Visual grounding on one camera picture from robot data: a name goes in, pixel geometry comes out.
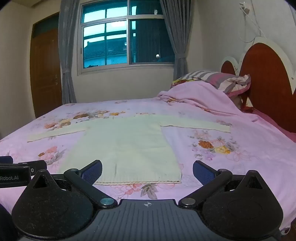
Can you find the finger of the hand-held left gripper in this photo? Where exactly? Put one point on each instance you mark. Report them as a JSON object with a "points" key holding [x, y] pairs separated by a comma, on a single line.
{"points": [[38, 165]]}

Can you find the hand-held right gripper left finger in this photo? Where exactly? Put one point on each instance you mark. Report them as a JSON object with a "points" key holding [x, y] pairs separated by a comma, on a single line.
{"points": [[92, 173]]}

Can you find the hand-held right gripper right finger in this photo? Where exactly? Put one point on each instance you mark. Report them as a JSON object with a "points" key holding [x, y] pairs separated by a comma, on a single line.
{"points": [[203, 174]]}

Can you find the cream knit sweater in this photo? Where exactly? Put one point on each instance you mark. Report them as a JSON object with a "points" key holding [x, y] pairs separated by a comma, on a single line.
{"points": [[129, 148]]}

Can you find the pink floral bed sheet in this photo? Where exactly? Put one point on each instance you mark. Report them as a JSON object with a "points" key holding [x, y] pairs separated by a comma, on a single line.
{"points": [[212, 185]]}

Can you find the plain pink blanket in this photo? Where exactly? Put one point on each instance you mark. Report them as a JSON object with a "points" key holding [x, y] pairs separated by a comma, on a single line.
{"points": [[196, 96]]}

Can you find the brown wooden door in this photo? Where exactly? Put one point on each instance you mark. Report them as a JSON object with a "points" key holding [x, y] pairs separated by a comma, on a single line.
{"points": [[45, 74]]}

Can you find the striped pink grey pillow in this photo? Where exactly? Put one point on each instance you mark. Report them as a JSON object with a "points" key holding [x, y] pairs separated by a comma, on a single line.
{"points": [[217, 80]]}

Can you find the red wooden headboard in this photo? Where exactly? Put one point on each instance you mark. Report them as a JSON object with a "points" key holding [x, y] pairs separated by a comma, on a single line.
{"points": [[268, 78]]}

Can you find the grey curtain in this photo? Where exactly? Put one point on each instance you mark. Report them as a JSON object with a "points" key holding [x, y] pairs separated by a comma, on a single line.
{"points": [[179, 34], [67, 51]]}

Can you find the white framed window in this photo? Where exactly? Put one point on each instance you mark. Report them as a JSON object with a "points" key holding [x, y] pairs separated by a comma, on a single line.
{"points": [[115, 37]]}

